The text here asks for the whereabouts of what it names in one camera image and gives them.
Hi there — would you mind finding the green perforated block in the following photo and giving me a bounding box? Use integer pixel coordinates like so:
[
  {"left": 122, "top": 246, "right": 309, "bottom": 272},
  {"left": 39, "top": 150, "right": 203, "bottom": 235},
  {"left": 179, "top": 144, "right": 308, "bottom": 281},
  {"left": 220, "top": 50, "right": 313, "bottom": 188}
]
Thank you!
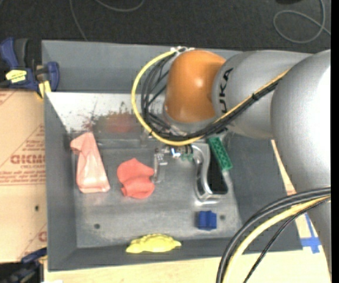
[{"left": 206, "top": 136, "right": 234, "bottom": 172}]

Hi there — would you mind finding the silver and black tool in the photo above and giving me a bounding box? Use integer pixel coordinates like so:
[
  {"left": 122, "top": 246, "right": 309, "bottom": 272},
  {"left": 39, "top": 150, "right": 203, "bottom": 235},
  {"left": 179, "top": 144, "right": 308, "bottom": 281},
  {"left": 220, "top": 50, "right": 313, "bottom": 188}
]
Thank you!
[{"left": 190, "top": 144, "right": 229, "bottom": 202}]

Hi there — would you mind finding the yellow soft toy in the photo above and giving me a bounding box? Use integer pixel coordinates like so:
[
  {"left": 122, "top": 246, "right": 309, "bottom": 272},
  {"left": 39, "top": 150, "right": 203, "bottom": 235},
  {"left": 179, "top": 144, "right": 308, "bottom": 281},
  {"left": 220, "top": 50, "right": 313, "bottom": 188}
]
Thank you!
[{"left": 125, "top": 233, "right": 183, "bottom": 254}]

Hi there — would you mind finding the pink cloth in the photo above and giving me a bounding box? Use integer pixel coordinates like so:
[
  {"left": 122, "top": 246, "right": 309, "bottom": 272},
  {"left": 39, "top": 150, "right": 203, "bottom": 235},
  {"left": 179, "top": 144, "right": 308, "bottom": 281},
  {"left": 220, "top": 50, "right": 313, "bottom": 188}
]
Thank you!
[{"left": 70, "top": 131, "right": 111, "bottom": 194}]

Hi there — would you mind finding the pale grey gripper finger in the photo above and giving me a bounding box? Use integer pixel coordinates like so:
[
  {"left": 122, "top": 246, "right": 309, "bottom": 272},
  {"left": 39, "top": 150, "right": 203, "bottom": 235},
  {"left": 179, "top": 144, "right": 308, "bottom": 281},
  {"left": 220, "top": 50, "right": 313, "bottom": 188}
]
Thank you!
[
  {"left": 160, "top": 154, "right": 169, "bottom": 176},
  {"left": 153, "top": 154, "right": 162, "bottom": 184}
]

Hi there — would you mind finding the blue block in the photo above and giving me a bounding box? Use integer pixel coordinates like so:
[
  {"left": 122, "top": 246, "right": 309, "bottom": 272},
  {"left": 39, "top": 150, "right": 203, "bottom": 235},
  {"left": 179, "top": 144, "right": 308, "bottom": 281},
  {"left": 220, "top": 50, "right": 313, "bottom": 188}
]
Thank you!
[{"left": 197, "top": 210, "right": 218, "bottom": 231}]

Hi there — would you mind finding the grey metal bin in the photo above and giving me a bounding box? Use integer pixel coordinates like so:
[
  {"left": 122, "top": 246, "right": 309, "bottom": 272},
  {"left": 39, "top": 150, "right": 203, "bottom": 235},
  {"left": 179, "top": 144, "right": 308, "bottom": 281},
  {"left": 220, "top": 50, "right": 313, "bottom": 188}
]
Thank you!
[{"left": 41, "top": 40, "right": 303, "bottom": 271}]

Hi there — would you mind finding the brown cardboard board red print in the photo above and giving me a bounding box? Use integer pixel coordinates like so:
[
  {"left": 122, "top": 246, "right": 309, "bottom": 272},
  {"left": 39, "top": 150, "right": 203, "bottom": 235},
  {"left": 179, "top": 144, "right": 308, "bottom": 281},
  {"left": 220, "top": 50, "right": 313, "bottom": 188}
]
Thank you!
[{"left": 0, "top": 88, "right": 48, "bottom": 265}]

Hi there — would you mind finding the red crumpled cloth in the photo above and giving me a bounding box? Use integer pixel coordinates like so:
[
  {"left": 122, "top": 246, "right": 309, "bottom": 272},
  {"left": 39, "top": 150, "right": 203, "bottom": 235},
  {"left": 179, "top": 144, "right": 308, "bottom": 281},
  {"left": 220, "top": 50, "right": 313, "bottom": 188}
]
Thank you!
[{"left": 116, "top": 157, "right": 156, "bottom": 200}]

